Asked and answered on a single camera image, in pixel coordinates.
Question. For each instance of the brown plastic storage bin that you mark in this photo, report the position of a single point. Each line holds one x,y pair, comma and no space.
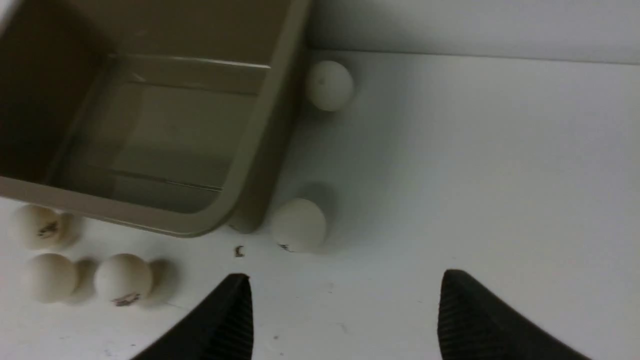
171,116

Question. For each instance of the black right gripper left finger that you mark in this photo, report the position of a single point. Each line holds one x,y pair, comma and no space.
221,327

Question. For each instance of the white ping-pong ball corner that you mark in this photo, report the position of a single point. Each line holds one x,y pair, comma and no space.
299,226

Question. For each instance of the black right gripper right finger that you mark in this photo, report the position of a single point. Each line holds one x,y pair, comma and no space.
475,324

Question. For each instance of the white ping-pong ball with logo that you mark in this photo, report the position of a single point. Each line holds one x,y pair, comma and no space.
123,279

